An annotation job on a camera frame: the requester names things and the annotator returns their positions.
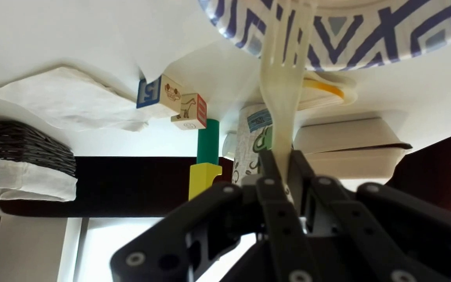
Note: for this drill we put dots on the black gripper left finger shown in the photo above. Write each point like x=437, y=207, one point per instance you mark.
x=210, y=235

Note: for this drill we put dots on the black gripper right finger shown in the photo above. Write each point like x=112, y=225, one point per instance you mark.
x=392, y=235

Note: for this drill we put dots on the white plastic fork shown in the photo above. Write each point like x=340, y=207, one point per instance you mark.
x=282, y=94

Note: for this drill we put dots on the blue patterned paper plate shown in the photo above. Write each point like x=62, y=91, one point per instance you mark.
x=372, y=31

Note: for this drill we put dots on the small yellow wooden block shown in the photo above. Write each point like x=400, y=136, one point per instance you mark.
x=204, y=180

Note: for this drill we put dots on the printed paper cup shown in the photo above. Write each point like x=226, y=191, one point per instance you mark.
x=246, y=150

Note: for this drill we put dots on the green wooden cylinder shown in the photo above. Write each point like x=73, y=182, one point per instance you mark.
x=209, y=141

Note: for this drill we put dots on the white foam takeout container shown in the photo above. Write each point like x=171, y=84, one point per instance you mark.
x=351, y=138

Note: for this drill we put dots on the wooden alphabet cube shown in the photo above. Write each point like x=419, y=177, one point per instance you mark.
x=192, y=109

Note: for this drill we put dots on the white box of blocks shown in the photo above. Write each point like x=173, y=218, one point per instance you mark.
x=156, y=94

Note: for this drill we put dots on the white paper napkin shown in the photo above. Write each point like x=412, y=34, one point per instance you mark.
x=63, y=98

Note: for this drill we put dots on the dark wicker basket white liner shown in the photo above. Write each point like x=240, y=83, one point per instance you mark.
x=22, y=156

